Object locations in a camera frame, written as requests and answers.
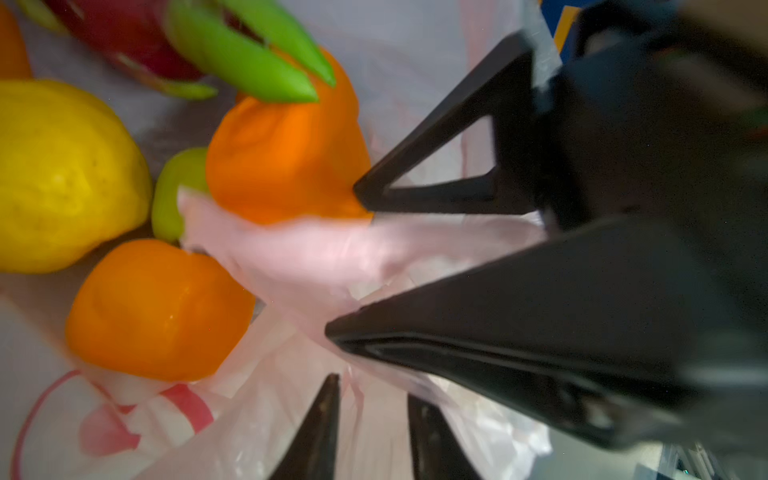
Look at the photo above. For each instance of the orange persimmon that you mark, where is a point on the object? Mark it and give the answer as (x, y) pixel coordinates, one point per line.
(153, 310)

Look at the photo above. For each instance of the red dragon fruit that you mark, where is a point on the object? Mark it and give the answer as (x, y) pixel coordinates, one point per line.
(257, 47)

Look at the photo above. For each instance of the yellow lemon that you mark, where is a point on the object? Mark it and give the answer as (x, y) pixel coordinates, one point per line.
(72, 177)

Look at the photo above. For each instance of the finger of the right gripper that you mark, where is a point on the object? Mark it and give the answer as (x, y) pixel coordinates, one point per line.
(615, 335)

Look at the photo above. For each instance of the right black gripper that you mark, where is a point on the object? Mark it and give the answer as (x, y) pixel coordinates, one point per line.
(650, 165)

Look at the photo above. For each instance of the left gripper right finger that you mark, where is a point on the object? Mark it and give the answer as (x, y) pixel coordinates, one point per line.
(435, 451)

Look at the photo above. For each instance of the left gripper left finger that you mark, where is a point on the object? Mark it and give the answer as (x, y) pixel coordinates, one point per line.
(312, 452)

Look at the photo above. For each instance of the pink plastic bag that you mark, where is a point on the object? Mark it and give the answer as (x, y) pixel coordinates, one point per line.
(64, 419)

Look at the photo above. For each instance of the green pear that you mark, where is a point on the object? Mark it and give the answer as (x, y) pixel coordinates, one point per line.
(186, 169)

